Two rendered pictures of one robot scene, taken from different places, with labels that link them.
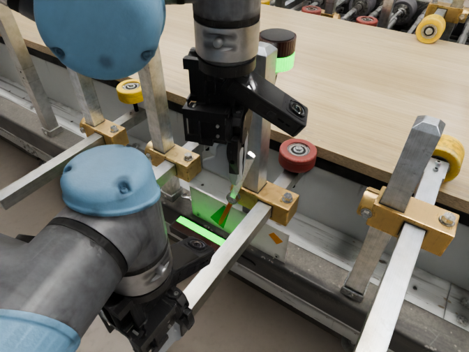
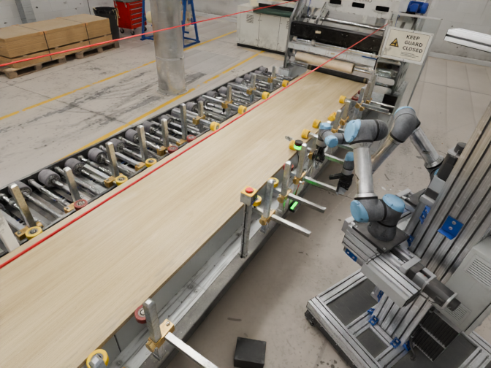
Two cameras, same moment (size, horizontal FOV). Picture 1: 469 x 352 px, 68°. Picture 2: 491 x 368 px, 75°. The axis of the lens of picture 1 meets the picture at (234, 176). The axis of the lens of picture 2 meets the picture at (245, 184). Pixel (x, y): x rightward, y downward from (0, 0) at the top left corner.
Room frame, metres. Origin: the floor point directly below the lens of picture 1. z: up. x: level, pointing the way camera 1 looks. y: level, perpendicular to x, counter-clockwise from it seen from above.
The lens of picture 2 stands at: (1.04, 1.93, 2.29)
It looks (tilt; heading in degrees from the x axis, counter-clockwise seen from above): 37 degrees down; 266
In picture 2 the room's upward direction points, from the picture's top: 4 degrees clockwise
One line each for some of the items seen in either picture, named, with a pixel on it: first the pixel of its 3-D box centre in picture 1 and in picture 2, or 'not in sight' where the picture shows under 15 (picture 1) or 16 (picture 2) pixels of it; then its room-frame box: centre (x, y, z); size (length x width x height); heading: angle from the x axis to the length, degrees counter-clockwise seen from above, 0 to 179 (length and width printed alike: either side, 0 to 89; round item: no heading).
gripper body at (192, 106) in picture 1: (221, 98); (319, 152); (0.41, 0.02, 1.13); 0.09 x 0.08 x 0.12; 77
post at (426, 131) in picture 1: (377, 236); (311, 161); (0.37, -0.25, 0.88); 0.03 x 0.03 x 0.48; 56
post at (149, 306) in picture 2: not in sight; (155, 333); (1.34, 1.21, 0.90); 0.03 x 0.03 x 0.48; 56
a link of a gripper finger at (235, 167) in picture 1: (234, 147); not in sight; (0.38, 0.00, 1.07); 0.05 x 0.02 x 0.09; 167
